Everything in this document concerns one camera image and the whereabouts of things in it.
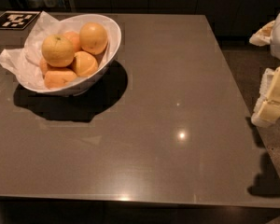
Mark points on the left low orange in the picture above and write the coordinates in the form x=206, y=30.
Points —
x=44, y=66

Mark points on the large orange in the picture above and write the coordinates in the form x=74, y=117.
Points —
x=57, y=50

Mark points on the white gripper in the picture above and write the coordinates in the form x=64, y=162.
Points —
x=267, y=106

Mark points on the white crumpled paper liner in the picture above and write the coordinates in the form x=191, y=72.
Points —
x=24, y=63

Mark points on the black white fiducial marker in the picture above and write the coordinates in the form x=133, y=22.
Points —
x=17, y=20

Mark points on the white ceramic bowl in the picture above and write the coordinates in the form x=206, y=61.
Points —
x=82, y=84

